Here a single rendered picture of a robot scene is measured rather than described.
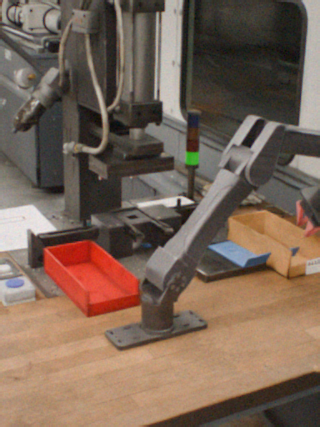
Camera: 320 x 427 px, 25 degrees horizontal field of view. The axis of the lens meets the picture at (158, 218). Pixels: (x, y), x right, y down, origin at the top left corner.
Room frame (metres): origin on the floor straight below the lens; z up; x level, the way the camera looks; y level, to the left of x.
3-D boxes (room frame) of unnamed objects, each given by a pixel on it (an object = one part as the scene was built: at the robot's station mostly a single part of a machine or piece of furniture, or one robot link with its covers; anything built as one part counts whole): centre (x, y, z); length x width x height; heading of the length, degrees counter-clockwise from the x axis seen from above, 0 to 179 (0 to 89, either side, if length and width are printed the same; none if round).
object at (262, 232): (1.63, -0.29, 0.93); 0.25 x 0.13 x 0.08; 29
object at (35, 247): (1.54, 0.27, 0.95); 0.06 x 0.03 x 0.09; 119
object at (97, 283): (1.42, 0.15, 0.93); 0.25 x 0.12 x 0.06; 29
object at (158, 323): (1.23, 0.00, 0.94); 0.20 x 0.07 x 0.08; 119
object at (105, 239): (1.66, 0.06, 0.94); 0.20 x 0.10 x 0.07; 119
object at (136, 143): (1.71, 0.10, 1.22); 0.26 x 0.18 x 0.30; 29
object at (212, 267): (1.57, -0.14, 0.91); 0.17 x 0.16 x 0.02; 119
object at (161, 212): (1.66, 0.06, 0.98); 0.20 x 0.10 x 0.01; 119
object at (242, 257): (1.57, -0.19, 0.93); 0.15 x 0.07 x 0.03; 33
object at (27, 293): (1.37, 0.30, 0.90); 0.07 x 0.07 x 0.06; 29
